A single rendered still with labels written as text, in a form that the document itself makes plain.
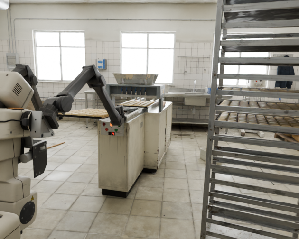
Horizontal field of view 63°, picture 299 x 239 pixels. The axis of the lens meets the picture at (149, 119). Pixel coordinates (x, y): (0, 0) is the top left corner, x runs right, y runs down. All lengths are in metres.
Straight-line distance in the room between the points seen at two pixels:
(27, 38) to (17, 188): 6.31
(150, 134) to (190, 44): 3.63
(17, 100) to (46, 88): 5.91
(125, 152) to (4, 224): 1.67
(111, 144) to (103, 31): 4.42
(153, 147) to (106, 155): 0.78
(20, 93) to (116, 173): 1.65
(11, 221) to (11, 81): 0.56
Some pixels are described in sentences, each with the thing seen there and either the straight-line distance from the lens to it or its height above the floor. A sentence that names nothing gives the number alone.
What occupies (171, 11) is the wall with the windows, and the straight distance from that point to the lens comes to 6.44.
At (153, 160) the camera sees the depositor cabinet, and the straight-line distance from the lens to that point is 3.22.
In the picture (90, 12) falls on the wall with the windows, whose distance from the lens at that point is 6.76.
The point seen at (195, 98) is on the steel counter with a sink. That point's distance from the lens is 5.70.
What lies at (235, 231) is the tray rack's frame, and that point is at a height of 0.15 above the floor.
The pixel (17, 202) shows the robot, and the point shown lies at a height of 0.74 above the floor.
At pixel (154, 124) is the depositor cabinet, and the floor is 0.69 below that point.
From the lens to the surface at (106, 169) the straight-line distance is 2.66.
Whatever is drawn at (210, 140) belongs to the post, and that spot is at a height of 0.95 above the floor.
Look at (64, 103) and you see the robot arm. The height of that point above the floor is 1.18.
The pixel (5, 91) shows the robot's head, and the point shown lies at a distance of 1.18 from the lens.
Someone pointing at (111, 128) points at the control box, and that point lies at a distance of 2.47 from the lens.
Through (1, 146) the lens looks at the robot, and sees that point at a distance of 1.20.
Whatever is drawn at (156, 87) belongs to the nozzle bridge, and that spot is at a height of 1.15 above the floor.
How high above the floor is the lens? 1.33
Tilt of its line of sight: 11 degrees down
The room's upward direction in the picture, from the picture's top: 1 degrees clockwise
